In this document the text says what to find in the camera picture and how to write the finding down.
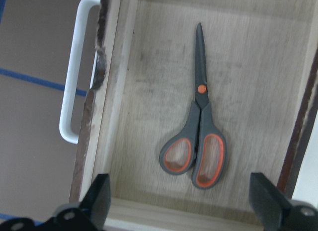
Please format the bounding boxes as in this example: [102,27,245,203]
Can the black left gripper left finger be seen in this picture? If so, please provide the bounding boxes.
[0,173,110,231]

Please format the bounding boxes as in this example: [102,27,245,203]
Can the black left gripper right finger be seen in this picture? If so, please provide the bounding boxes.
[249,172,318,231]

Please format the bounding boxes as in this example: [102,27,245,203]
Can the dark wooden drawer cabinet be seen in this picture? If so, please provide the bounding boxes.
[277,68,317,199]

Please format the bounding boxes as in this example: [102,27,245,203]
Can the wooden drawer with white handle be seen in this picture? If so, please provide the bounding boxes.
[60,0,318,231]

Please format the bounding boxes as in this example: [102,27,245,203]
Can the grey orange scissors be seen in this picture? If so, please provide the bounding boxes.
[159,23,227,190]

